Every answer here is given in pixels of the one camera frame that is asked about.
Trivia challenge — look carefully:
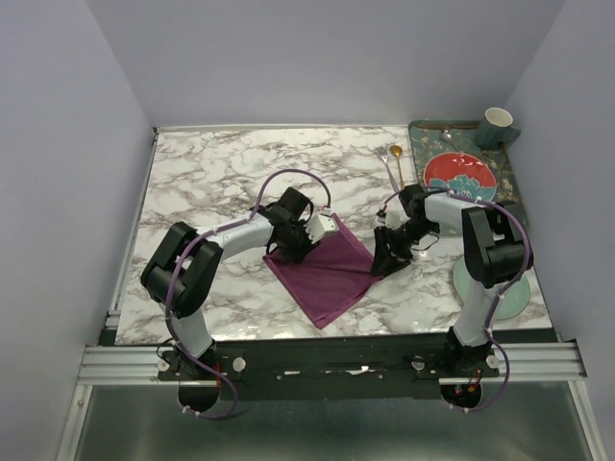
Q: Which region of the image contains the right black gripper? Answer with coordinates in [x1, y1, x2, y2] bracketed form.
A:
[370, 220, 438, 279]

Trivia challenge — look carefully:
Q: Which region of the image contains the purple cloth napkin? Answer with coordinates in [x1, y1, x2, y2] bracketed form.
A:
[263, 215, 382, 329]

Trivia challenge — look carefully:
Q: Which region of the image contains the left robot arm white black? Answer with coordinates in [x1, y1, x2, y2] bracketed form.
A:
[140, 187, 316, 379]

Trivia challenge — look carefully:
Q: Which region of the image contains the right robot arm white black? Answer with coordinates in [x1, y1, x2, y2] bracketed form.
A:
[371, 184, 533, 376]

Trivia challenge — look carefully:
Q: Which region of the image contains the silver fork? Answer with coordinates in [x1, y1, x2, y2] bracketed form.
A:
[375, 147, 400, 193]

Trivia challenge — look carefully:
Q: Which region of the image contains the gold spoon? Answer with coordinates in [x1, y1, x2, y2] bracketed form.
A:
[389, 144, 405, 189]

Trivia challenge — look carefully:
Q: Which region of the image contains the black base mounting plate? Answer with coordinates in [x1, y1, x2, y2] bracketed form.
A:
[158, 333, 503, 401]

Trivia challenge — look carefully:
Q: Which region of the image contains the red and teal plate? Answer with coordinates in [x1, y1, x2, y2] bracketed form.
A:
[423, 153, 497, 200]

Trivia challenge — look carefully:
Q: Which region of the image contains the floral teal placemat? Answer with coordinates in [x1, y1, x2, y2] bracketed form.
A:
[408, 119, 522, 204]

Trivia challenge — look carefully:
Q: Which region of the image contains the light green plate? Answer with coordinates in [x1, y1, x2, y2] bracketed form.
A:
[453, 256, 530, 321]

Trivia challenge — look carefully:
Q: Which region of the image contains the silver spoon on placemat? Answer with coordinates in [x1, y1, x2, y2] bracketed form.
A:
[440, 129, 460, 152]

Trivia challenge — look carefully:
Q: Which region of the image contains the gold knife on placemat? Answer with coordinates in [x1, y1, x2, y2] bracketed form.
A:
[416, 121, 479, 130]

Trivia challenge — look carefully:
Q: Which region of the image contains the dark teal mug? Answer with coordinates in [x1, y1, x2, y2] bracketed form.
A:
[474, 108, 521, 150]

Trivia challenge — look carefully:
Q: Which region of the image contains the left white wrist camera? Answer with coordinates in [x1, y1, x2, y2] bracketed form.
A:
[306, 214, 338, 244]

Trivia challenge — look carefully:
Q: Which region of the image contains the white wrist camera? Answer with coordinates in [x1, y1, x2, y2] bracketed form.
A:
[383, 211, 404, 230]
[306, 214, 338, 244]

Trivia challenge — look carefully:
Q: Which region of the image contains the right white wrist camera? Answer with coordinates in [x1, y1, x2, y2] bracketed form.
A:
[383, 211, 404, 230]

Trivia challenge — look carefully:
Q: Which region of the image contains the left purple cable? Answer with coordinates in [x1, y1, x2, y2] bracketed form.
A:
[162, 169, 333, 420]

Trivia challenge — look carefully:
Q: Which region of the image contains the aluminium frame rail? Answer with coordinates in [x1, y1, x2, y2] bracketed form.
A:
[59, 328, 595, 460]

